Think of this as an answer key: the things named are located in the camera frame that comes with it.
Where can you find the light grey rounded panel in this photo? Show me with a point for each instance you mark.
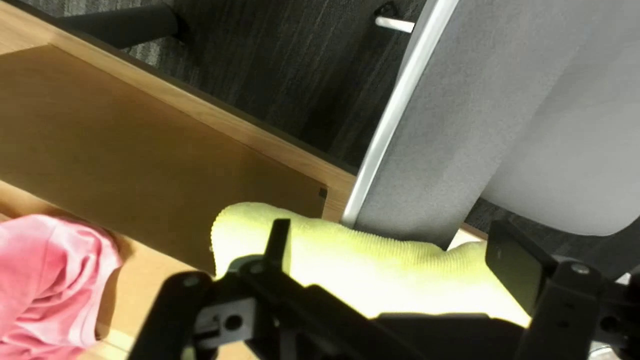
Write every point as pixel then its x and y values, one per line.
pixel 580 165

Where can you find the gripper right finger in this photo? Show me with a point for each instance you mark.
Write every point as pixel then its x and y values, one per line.
pixel 565 305

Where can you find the black furniture leg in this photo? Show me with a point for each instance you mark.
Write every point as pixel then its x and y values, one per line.
pixel 120 25

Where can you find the yellow knitted cloth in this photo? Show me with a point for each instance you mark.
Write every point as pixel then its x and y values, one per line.
pixel 375 270

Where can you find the grey partition with silver edge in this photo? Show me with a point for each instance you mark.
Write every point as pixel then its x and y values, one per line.
pixel 450 125

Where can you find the white rod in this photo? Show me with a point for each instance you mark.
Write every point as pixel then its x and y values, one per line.
pixel 395 24

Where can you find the pink cloth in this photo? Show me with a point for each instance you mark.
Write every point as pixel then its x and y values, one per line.
pixel 45 280

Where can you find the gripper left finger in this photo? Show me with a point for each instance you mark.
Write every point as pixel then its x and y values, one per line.
pixel 175 310

